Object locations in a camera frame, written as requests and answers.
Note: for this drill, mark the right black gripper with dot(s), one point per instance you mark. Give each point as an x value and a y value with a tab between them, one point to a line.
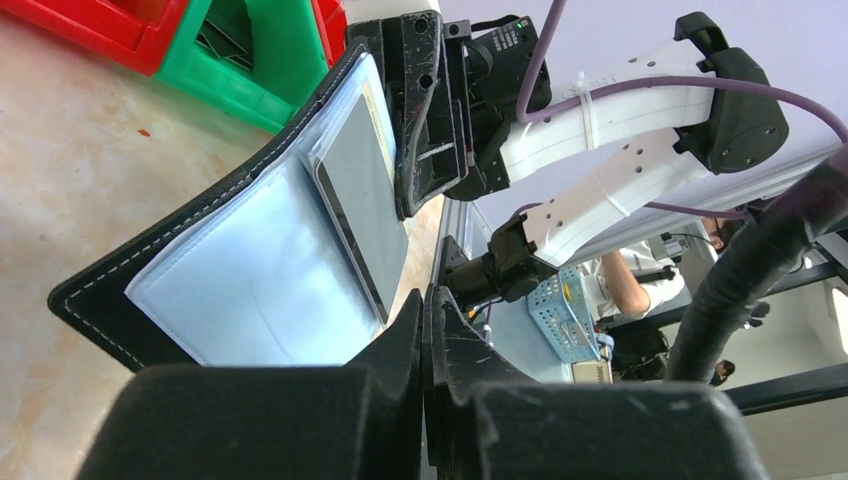
424	75

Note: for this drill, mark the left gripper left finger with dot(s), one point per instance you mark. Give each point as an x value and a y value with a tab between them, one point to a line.
361	420

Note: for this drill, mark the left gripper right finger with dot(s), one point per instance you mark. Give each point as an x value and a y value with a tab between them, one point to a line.
486	419

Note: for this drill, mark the black leather card holder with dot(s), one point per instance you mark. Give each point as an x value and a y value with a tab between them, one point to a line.
292	259

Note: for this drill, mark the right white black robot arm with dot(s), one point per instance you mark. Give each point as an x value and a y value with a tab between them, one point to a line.
692	107

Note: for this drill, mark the blue perforated metal basket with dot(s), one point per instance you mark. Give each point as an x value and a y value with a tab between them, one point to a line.
559	308

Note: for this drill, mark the red bin with plastic bags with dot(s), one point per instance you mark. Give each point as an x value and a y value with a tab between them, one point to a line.
331	21

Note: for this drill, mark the green plastic bin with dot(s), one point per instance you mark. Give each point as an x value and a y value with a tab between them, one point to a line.
282	62

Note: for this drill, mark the person in background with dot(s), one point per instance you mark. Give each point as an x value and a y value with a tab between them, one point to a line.
630	282

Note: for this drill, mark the black items in green bin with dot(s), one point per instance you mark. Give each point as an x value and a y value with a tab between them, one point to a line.
226	31

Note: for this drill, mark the red bin with wooden blocks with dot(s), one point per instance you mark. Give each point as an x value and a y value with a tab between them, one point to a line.
134	33

